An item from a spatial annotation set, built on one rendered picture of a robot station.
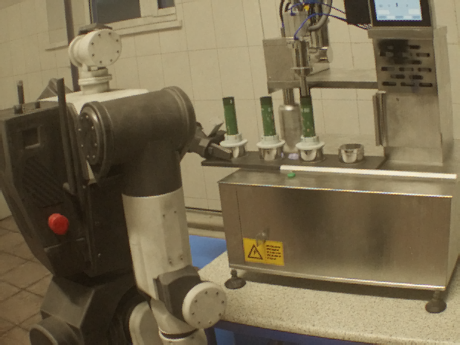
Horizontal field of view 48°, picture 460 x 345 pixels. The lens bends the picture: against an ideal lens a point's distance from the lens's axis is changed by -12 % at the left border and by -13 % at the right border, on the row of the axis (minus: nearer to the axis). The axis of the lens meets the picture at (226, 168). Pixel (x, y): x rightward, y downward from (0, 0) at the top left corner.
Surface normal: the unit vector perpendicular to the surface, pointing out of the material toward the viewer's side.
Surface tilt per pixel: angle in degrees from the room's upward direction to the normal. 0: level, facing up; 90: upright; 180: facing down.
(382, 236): 90
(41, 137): 89
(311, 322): 0
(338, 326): 0
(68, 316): 42
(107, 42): 89
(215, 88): 90
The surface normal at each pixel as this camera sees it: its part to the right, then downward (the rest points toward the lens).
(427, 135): -0.52, 0.29
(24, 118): 0.59, 0.14
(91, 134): -0.81, 0.21
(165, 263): 0.23, 0.21
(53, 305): -0.48, -0.51
